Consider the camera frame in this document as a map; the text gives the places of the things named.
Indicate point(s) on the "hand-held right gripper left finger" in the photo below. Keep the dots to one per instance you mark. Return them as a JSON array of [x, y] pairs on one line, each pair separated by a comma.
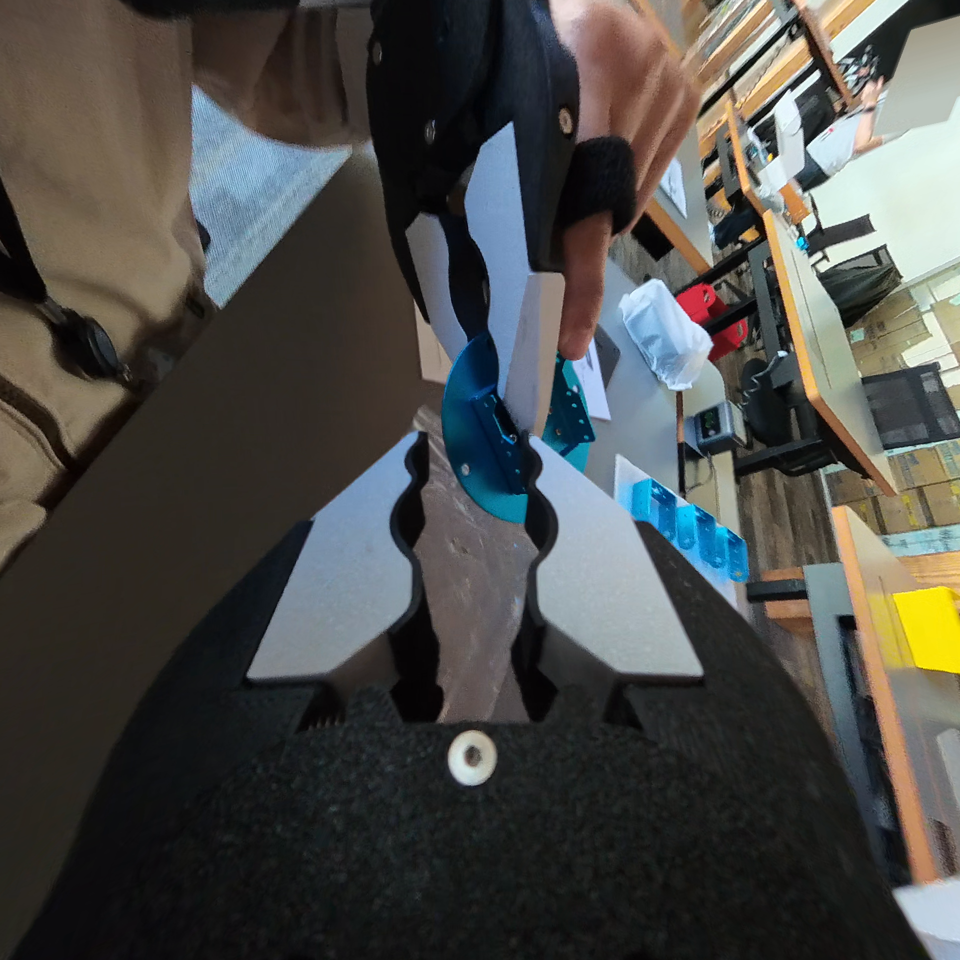
[[337, 585]]

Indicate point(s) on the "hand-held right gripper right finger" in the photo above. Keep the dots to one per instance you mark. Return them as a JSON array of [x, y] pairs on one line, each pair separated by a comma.
[[615, 600]]

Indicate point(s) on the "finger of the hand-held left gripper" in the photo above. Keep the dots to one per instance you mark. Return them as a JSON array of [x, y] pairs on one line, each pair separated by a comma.
[[499, 225], [435, 277]]

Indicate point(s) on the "blue round plate with bracket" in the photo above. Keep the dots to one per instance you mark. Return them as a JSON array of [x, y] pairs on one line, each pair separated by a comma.
[[457, 405]]

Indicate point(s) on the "orange-edged background desk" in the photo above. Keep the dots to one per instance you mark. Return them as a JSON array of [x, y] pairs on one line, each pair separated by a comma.
[[817, 337], [892, 720], [682, 240]]

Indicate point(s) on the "person's left hand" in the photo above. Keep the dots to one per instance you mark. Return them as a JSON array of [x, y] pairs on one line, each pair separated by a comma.
[[630, 82]]

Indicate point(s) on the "white foam sheet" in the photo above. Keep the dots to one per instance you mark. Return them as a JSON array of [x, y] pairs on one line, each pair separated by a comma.
[[624, 487]]

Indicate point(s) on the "white paper sheet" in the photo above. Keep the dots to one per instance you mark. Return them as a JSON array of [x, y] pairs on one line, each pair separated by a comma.
[[673, 187]]

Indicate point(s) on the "crumpled white plastic bag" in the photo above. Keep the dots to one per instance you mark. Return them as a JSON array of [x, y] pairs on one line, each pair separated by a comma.
[[664, 330]]

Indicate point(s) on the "instruction booklet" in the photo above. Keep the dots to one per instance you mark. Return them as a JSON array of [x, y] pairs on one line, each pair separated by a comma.
[[596, 397]]

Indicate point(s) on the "small grey power unit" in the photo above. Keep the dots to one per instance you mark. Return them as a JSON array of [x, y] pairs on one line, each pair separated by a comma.
[[716, 427]]

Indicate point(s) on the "red box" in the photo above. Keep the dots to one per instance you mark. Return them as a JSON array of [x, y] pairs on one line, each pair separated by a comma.
[[705, 300]]

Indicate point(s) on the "yellow bin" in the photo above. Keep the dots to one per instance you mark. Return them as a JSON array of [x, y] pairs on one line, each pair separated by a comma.
[[930, 630]]

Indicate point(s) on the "black mesh crate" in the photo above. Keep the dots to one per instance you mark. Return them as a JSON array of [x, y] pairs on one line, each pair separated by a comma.
[[911, 409]]

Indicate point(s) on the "black mesh chair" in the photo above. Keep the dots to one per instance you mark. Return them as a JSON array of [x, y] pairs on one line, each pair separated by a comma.
[[862, 281]]

